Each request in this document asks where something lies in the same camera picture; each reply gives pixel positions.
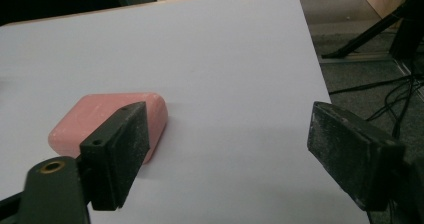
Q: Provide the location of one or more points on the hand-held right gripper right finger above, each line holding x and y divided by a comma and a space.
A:
353, 150

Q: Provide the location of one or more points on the black metal stand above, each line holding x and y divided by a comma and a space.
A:
383, 27

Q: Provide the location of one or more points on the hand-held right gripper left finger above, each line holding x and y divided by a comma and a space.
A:
113, 157

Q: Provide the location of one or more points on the pink soap bar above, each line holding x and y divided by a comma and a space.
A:
86, 120

